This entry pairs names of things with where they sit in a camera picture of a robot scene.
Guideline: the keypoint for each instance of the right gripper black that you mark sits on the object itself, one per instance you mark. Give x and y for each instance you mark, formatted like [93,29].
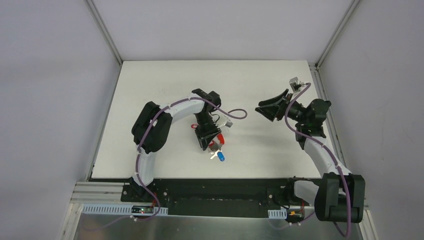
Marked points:
[279,106]

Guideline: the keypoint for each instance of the blue key tag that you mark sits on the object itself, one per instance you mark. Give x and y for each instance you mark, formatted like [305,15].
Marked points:
[221,156]

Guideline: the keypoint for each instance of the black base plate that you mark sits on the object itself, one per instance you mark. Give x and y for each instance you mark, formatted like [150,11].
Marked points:
[205,197]

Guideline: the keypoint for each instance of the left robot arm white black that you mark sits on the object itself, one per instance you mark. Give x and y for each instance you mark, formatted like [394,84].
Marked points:
[151,129]

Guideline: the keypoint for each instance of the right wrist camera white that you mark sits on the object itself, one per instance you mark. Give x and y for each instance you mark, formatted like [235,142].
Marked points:
[296,85]

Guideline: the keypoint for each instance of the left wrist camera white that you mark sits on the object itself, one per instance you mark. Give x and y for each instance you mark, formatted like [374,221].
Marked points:
[224,124]

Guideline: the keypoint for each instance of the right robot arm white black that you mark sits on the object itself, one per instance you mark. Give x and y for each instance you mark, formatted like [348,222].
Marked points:
[339,196]

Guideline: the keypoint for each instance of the silver DADA key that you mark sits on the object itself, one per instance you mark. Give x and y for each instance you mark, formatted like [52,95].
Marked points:
[213,154]

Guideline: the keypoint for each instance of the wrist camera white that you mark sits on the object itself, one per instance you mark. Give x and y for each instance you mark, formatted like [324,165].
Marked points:
[224,124]
[296,85]

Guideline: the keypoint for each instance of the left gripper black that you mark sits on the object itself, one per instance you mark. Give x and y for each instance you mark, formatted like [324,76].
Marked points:
[205,133]

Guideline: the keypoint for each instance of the key organizer with red handle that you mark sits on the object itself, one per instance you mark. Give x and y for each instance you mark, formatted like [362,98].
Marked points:
[216,144]

